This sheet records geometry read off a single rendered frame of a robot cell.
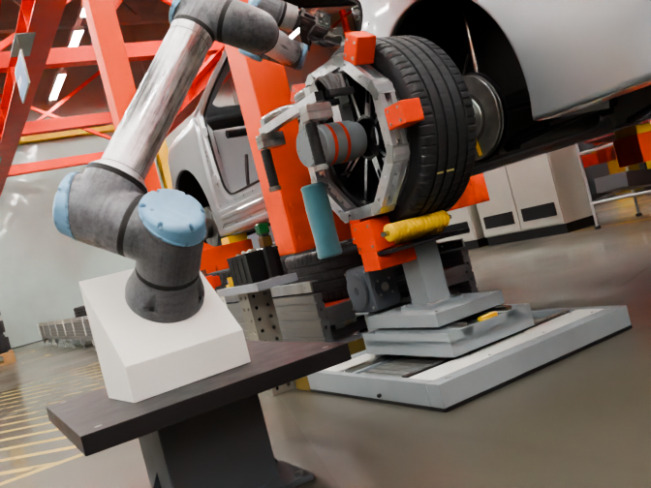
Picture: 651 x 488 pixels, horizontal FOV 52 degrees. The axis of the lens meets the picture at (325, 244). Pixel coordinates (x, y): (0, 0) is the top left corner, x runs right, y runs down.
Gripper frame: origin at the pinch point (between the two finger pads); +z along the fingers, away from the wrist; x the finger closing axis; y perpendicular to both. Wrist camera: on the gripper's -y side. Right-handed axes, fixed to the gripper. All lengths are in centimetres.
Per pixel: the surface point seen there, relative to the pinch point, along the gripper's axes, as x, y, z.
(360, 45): -22.5, 27.0, -4.8
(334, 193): -48, -22, 12
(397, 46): -18.2, 28.0, 7.6
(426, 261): -73, -5, 42
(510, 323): -95, 12, 64
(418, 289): -82, -11, 43
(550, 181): 187, -285, 357
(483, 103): -14, 14, 52
